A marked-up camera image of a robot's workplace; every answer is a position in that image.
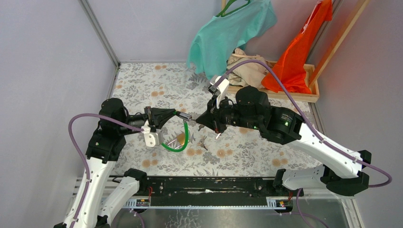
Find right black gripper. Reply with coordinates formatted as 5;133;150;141
196;92;261;133

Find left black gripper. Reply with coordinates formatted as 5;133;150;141
117;106;176;135

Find green cable lock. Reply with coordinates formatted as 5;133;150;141
162;111;192;152

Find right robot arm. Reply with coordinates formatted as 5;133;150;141
196;86;372;196

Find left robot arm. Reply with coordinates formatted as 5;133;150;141
55;98;177;228

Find black head keys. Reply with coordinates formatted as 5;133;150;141
198;124;227;139

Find brass padlock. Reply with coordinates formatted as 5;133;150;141
163;133;189;152

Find floral table mat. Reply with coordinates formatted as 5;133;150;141
111;63;320;177

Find beige crumpled cloth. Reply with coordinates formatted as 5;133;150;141
227;47;268;89

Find teal t-shirt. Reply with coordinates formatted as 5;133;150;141
186;0;277;79

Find orange t-shirt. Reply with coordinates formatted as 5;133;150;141
272;0;333;94

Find green clothes hanger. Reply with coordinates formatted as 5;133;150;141
215;0;251;18

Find wooden tray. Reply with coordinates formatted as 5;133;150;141
228;64;320;103

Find wooden rack pole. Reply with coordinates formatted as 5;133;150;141
308;0;370;88

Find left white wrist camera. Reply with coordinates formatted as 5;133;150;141
141;125;163;147

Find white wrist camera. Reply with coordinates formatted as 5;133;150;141
141;125;163;147
209;74;230;109

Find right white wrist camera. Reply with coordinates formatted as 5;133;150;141
209;74;230;109

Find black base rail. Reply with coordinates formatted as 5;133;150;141
125;176;304;210

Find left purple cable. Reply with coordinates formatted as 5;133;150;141
68;113;145;228

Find aluminium corner post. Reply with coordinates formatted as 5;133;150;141
78;0;120;67

